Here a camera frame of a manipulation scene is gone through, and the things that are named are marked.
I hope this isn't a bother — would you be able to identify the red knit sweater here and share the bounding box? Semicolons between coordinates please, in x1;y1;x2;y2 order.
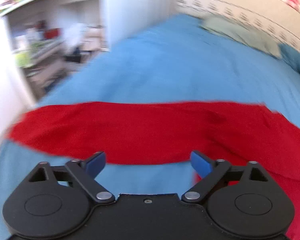
9;101;300;239

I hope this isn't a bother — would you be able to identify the blue pillow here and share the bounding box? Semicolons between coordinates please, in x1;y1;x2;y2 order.
279;43;300;74

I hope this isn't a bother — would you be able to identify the green folded garment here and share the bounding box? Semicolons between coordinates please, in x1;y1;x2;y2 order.
200;15;282;59

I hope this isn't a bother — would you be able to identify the white shelf unit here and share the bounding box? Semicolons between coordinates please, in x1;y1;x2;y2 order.
0;0;127;103

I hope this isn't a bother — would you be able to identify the beige quilted headboard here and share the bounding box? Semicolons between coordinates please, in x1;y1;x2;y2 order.
174;0;300;51

